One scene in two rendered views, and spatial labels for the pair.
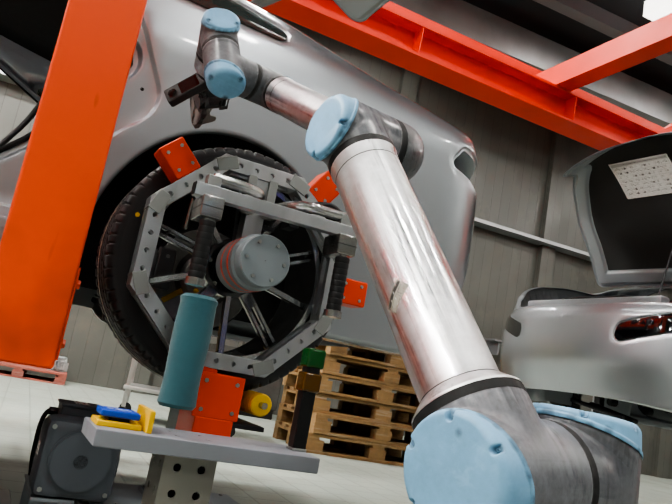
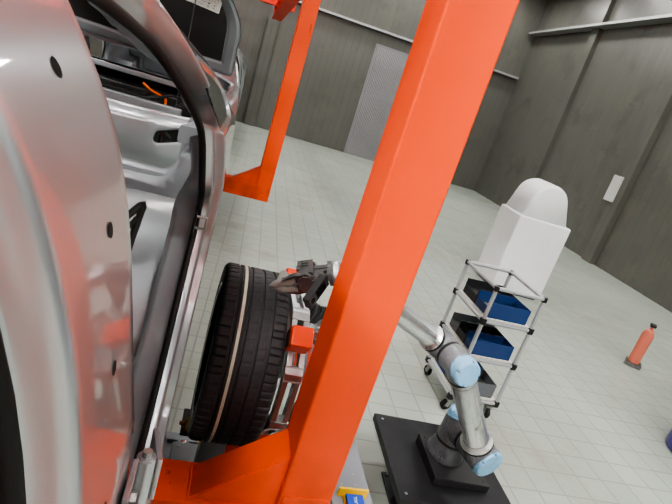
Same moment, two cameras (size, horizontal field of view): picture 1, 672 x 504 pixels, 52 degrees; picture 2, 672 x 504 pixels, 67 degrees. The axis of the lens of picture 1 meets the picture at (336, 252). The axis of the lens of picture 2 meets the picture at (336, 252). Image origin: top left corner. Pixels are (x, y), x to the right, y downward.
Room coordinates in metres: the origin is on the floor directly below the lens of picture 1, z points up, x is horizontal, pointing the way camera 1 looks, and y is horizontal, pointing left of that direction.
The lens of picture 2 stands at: (1.41, 1.94, 1.89)
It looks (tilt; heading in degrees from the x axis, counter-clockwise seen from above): 17 degrees down; 280
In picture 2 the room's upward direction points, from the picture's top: 18 degrees clockwise
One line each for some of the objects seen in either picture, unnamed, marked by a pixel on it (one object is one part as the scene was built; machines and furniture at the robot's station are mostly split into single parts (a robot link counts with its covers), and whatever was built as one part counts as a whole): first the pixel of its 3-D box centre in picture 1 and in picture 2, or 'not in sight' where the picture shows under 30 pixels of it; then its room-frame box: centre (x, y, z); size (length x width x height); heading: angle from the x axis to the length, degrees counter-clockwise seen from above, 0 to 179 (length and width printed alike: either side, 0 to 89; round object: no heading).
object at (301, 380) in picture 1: (308, 382); not in sight; (1.47, 0.01, 0.59); 0.04 x 0.04 x 0.04; 25
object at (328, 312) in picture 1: (337, 285); not in sight; (1.64, -0.02, 0.83); 0.04 x 0.04 x 0.16
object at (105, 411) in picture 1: (117, 415); (355, 503); (1.32, 0.34, 0.47); 0.07 x 0.07 x 0.02; 25
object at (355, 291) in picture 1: (346, 292); not in sight; (1.92, -0.05, 0.85); 0.09 x 0.08 x 0.07; 115
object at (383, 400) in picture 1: (364, 400); not in sight; (6.78, -0.53, 0.51); 1.43 x 1.00 x 1.02; 112
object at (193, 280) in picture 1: (201, 250); not in sight; (1.50, 0.29, 0.83); 0.04 x 0.04 x 0.16
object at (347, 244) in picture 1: (339, 246); not in sight; (1.67, -0.01, 0.93); 0.09 x 0.05 x 0.05; 25
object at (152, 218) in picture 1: (241, 266); (280, 359); (1.78, 0.23, 0.85); 0.54 x 0.07 x 0.54; 115
